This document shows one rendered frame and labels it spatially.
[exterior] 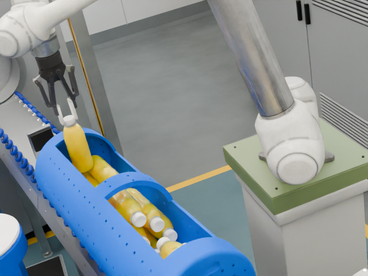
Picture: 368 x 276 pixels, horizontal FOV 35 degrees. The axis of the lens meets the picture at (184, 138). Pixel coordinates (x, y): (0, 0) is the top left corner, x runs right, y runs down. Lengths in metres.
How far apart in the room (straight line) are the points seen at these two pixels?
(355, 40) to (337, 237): 1.41
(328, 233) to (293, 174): 0.42
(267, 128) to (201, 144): 2.65
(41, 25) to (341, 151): 1.00
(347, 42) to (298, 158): 1.73
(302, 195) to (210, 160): 2.25
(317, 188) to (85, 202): 0.69
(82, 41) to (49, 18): 0.99
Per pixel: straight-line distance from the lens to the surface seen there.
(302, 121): 1.58
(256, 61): 1.51
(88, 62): 2.61
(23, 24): 1.60
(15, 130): 2.93
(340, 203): 1.92
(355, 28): 3.12
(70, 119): 1.90
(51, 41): 1.79
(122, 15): 6.61
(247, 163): 1.93
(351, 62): 3.23
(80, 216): 1.70
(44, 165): 1.98
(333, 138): 2.02
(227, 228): 3.39
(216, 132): 4.32
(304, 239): 1.91
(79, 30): 2.56
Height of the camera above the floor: 2.10
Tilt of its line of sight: 29 degrees down
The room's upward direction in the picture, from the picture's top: 13 degrees counter-clockwise
